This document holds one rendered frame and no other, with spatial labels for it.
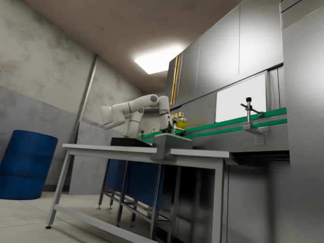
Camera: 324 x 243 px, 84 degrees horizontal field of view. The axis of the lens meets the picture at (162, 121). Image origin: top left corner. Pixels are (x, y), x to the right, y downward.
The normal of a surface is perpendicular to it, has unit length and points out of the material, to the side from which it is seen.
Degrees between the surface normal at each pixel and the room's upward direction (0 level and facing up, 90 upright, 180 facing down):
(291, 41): 90
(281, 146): 90
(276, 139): 90
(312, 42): 90
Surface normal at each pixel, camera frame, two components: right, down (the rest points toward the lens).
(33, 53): 0.85, -0.04
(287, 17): -0.84, -0.26
